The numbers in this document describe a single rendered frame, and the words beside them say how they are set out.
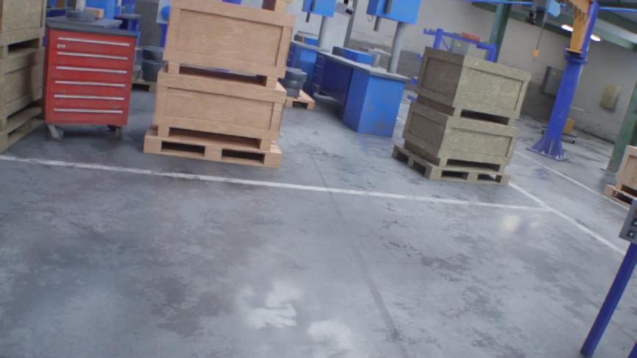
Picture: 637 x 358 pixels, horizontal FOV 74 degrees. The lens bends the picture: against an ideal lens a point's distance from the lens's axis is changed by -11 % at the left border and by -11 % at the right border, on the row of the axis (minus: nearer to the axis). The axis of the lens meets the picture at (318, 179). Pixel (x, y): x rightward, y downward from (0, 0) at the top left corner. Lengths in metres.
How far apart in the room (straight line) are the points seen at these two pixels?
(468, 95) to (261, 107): 2.22
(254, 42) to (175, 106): 0.86
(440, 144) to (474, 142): 0.48
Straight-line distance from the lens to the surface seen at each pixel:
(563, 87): 9.28
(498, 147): 5.62
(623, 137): 9.82
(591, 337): 2.78
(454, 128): 5.11
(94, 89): 4.23
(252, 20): 4.08
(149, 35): 13.28
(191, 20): 4.05
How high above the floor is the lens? 1.28
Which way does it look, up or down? 18 degrees down
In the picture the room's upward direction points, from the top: 12 degrees clockwise
